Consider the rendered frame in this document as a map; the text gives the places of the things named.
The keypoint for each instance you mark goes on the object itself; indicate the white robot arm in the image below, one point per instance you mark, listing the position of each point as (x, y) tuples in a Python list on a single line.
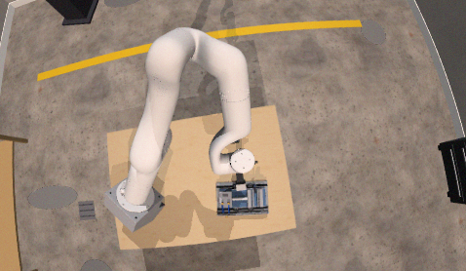
[(165, 61)]

